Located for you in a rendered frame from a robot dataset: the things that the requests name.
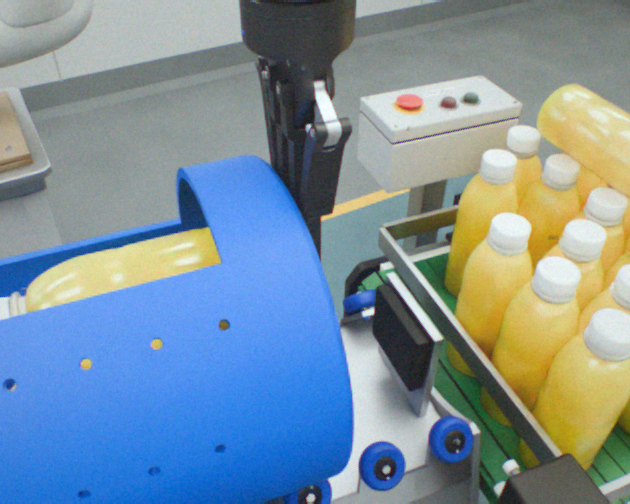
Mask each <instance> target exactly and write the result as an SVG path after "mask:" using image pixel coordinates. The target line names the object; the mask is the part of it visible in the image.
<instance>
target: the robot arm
mask: <svg viewBox="0 0 630 504"><path fill-rule="evenodd" d="M238 1H239V13H240V27H241V38H242V41H243V43H245V45H246V46H247V47H248V49H249V50H250V51H251V52H253V53H254V54H256V55H258V56H256V59H255V67H256V68H257V72H258V77H259V83H261V87H262V95H263V104H264V113H265V120H266V129H267V137H268V146H269V154H270V163H271V167H272V168H273V170H274V171H275V172H277V174H278V175H279V176H280V178H281V179H282V181H283V182H284V185H285V186H286V188H287V189H288V191H289V193H291V195H292V196H293V199H294V201H295V203H296V205H297V207H298V209H299V212H300V214H301V216H302V218H304V220H305V222H306V226H307V228H308V230H309V233H310V235H311V239H312V241H313V244H314V246H315V249H317V252H318V255H319V258H320V261H321V228H322V217H323V216H327V215H332V214H333V212H334V205H335V198H336V193H337V187H338V180H339V174H340V168H341V162H342V156H344V149H345V145H346V143H347V142H348V139H349V137H350V135H351V133H352V123H351V121H350V119H349V118H348V117H343V118H338V119H337V117H336V114H335V111H334V108H333V105H332V101H333V99H334V96H335V85H336V84H335V76H334V69H333V67H332V63H333V61H334V60H335V58H336V57H337V56H338V55H339V54H341V53H342V52H345V51H346V49H347V48H349V47H350V45H351V44H352V43H353V40H354V37H355V18H356V0H238ZM92 9H93V0H0V68H3V67H7V66H12V65H16V64H20V63H23V62H26V61H31V59H34V58H37V57H40V56H42V55H45V54H47V53H51V52H53V51H56V50H58V49H60V48H62V47H63V45H66V44H68V43H69V42H71V41H72V40H73V39H75V38H76V37H77V36H78V35H79V34H80V33H81V32H82V31H83V30H84V29H85V28H86V26H87V25H88V23H89V22H90V19H91V14H92Z"/></svg>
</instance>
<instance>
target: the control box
mask: <svg viewBox="0 0 630 504"><path fill-rule="evenodd" d="M460 86H461V87H464V88H465V89H462V88H461V87H460ZM453 87H454V88H455V89H456V88H457V90H454V88H453ZM459 87H460V88H461V89H460V88H459ZM449 88H451V89H449ZM446 89H447V90H446ZM459 89H460V90H459ZM437 90H438V91H437ZM440 90H441V91H440ZM448 90H449V91H448ZM452 90H453V91H452ZM435 91H436V95H435ZM442 91H444V92H442ZM447 91H448V92H447ZM468 91H472V93H476V94H477V95H478V96H479V101H478V102H477V103H467V102H464V101H463V96H464V94H466V93H468ZM426 92H427V93H426ZM430 92H431V93H432V95H431V93H430ZM433 92H434V93H433ZM440 92H442V93H440ZM405 93H412V94H417V96H419V97H421V98H422V99H423V104H422V105H421V106H420V107H417V108H415V109H405V108H403V107H402V106H400V105H398V104H397V103H396V98H397V97H398V95H402V94H405ZM425 93H426V94H427V96H426V94H425ZM446 96H451V97H454V98H455V99H456V106H455V107H444V106H441V105H440V101H441V99H442V98H444V97H446ZM360 110H361V114H360V124H359V143H358V160H359V161H360V162H361V163H362V164H363V165H364V167H365V168H366V170H367V171H368V172H369V173H371V175H372V176H373V177H374V178H375V179H376V181H377V182H378V184H379V185H380V186H381V187H382V189H383V190H385V191H386V192H387V193H392V192H396V191H401V190H405V189H409V188H414V187H419V186H423V185H428V184H432V183H436V181H441V180H445V179H450V178H455V177H459V176H463V175H467V174H472V173H477V172H478V170H479V168H480V167H481V160H482V156H483V154H484V153H486V151H488V150H490V149H504V148H505V147H504V146H505V143H506V142H507V138H508V133H509V130H510V129H511V128H512V127H514V126H518V124H517V122H519V119H517V118H519V116H520V114H521V110H522V103H521V102H518V101H517V100H516V99H514V98H513V97H511V96H510V95H508V94H507V93H506V92H503V91H502V89H500V88H499V87H497V86H496V85H495V84H493V83H492V82H490V81H488V80H487V79H485V78H484V77H482V75H479V77H473V78H467V79H462V80H456V81H450V82H445V83H439V84H433V85H427V86H422V87H416V88H410V89H405V90H398V91H393V92H388V93H381V94H376V95H370V96H365V98H361V102H360Z"/></svg>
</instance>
